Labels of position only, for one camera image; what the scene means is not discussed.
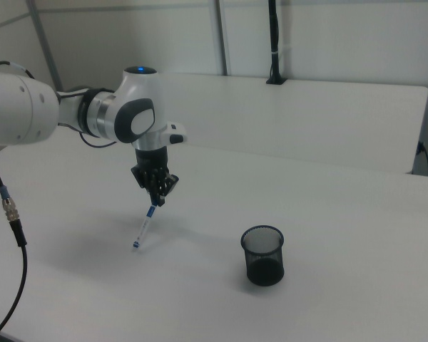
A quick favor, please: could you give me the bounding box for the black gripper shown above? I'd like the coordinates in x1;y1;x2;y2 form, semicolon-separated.
130;147;181;209

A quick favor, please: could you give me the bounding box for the blue and white marker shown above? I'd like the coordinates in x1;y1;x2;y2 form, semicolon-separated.
131;203;159;253

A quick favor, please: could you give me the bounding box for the black mesh pen cup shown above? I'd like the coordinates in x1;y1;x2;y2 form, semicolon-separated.
240;224;286;287

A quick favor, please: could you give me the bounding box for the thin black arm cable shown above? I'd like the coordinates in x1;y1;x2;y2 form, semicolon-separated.
0;61;119;149

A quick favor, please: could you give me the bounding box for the thick black cable with connector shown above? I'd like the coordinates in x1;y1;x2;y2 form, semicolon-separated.
0;130;30;340

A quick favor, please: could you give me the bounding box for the grey metal partition post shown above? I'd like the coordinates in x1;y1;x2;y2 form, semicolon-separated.
213;0;233;77
25;0;64;92

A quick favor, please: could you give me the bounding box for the black camera pole with clamp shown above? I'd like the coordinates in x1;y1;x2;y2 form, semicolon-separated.
265;0;289;86

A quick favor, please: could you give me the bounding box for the black cable at table end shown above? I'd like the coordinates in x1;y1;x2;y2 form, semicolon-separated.
416;140;428;177

